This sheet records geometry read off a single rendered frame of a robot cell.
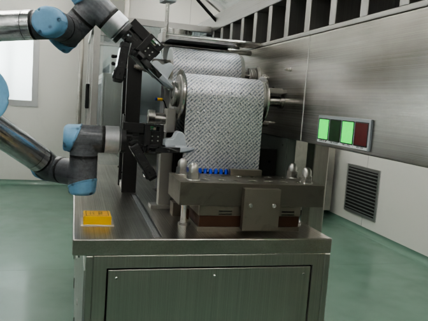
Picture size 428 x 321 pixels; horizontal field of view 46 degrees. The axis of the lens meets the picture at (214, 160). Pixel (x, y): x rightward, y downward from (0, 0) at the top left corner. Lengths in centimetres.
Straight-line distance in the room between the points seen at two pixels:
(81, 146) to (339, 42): 72
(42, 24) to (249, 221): 71
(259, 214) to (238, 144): 27
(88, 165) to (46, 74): 562
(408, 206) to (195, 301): 381
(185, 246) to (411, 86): 62
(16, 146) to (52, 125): 560
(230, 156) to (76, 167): 44
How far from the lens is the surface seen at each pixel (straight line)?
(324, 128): 134
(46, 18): 134
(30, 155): 144
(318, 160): 177
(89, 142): 140
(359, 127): 119
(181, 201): 129
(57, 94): 700
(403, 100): 108
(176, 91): 148
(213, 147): 149
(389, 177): 520
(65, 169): 145
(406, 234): 500
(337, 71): 132
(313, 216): 180
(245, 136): 152
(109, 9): 147
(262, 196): 132
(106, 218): 134
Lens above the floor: 123
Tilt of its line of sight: 6 degrees down
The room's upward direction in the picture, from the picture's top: 4 degrees clockwise
